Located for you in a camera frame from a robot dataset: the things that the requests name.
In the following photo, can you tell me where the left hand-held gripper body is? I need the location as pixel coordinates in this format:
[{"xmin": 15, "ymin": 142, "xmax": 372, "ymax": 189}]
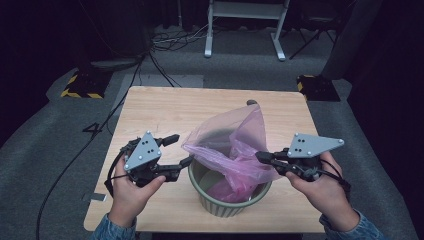
[{"xmin": 119, "ymin": 130, "xmax": 166, "ymax": 188}]

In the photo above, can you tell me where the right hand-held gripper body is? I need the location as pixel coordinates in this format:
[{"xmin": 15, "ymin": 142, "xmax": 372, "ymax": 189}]
[{"xmin": 280, "ymin": 133, "xmax": 345, "ymax": 183}]

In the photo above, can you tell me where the pink plastic trash bag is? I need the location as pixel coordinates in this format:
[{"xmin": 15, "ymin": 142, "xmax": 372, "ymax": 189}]
[{"xmin": 181, "ymin": 103, "xmax": 282, "ymax": 204}]

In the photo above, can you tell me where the green ribbed trash bin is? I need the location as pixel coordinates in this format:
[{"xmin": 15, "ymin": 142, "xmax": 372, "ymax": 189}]
[{"xmin": 187, "ymin": 159, "xmax": 273, "ymax": 219}]

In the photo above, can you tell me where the person's left hand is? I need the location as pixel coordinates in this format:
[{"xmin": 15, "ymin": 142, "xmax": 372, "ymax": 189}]
[{"xmin": 109, "ymin": 159, "xmax": 167, "ymax": 229}]

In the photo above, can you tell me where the person's right hand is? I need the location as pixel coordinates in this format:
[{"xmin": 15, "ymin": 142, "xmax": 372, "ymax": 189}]
[{"xmin": 285, "ymin": 151, "xmax": 361, "ymax": 233}]

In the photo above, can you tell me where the black yellow striped stand base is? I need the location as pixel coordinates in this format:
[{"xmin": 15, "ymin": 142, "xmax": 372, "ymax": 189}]
[
  {"xmin": 296, "ymin": 74, "xmax": 342, "ymax": 103},
  {"xmin": 60, "ymin": 69, "xmax": 113, "ymax": 100}
]

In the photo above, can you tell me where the grey tape strip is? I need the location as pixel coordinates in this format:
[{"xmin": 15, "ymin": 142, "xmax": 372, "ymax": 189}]
[{"xmin": 81, "ymin": 192, "xmax": 108, "ymax": 203}]

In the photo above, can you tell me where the black tripod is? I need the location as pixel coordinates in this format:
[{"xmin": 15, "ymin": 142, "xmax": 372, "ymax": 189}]
[{"xmin": 288, "ymin": 13, "xmax": 338, "ymax": 61}]

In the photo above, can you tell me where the grey curtain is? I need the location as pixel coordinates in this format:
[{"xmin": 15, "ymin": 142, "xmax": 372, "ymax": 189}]
[{"xmin": 320, "ymin": 0, "xmax": 385, "ymax": 81}]

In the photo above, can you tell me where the left hand-held gripper black cable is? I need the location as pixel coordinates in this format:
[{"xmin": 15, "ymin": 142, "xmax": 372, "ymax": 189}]
[{"xmin": 103, "ymin": 138, "xmax": 141, "ymax": 198}]

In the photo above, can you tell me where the long black floor cable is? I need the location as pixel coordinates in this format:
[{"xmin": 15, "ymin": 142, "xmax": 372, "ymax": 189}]
[{"xmin": 35, "ymin": 54, "xmax": 148, "ymax": 240}]

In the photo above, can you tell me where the bundle of floor cables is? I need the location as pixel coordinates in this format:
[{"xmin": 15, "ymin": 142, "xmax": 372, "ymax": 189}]
[{"xmin": 150, "ymin": 21, "xmax": 216, "ymax": 53}]

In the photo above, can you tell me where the white metal table frame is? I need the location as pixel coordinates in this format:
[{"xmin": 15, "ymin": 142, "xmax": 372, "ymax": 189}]
[{"xmin": 203, "ymin": 0, "xmax": 291, "ymax": 62}]

